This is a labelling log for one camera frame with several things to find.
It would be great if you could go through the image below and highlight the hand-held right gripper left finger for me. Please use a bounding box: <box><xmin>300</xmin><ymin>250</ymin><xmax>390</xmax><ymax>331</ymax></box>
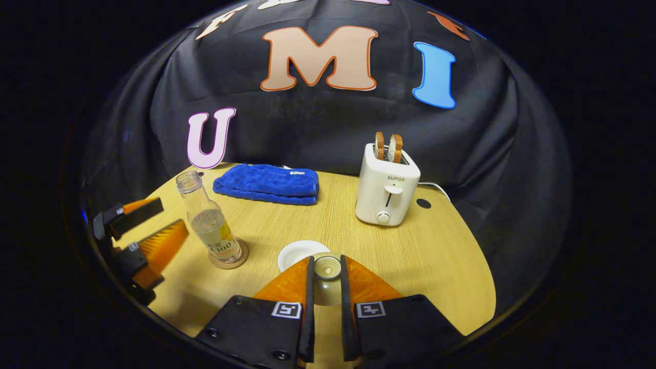
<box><xmin>195</xmin><ymin>255</ymin><xmax>316</xmax><ymax>369</ymax></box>

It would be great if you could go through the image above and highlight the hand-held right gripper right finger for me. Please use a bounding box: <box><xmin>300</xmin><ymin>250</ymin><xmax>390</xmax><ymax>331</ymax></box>
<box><xmin>340</xmin><ymin>255</ymin><xmax>464</xmax><ymax>367</ymax></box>

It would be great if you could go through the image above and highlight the cream teacup lid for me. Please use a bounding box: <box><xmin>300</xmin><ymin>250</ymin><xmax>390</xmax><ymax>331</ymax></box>
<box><xmin>313</xmin><ymin>255</ymin><xmax>343</xmax><ymax>306</ymax></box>

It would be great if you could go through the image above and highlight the white teacup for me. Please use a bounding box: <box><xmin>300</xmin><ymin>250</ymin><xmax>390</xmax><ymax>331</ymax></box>
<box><xmin>277</xmin><ymin>240</ymin><xmax>331</xmax><ymax>273</ymax></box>

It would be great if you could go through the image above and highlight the clear plastic water bottle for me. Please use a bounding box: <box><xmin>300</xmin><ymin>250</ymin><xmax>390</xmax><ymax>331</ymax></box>
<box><xmin>176</xmin><ymin>170</ymin><xmax>242</xmax><ymax>264</ymax></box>

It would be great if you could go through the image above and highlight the round brown coaster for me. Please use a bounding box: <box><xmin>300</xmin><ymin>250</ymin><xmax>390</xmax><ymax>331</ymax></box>
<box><xmin>208</xmin><ymin>238</ymin><xmax>250</xmax><ymax>270</ymax></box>

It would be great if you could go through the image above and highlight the white toaster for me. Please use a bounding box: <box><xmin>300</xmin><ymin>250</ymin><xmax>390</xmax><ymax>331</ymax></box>
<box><xmin>355</xmin><ymin>143</ymin><xmax>421</xmax><ymax>227</ymax></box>

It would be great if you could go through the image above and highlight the folded blue towel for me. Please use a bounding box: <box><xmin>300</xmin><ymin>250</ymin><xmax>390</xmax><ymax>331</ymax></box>
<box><xmin>213</xmin><ymin>163</ymin><xmax>320</xmax><ymax>206</ymax></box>

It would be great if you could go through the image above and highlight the black backdrop cloth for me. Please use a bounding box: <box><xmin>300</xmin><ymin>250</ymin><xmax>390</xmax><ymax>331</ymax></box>
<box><xmin>79</xmin><ymin>0</ymin><xmax>572</xmax><ymax>308</ymax></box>

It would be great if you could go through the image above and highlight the white toaster cable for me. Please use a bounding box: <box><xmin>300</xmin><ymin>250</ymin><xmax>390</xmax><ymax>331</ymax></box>
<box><xmin>418</xmin><ymin>181</ymin><xmax>452</xmax><ymax>202</ymax></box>

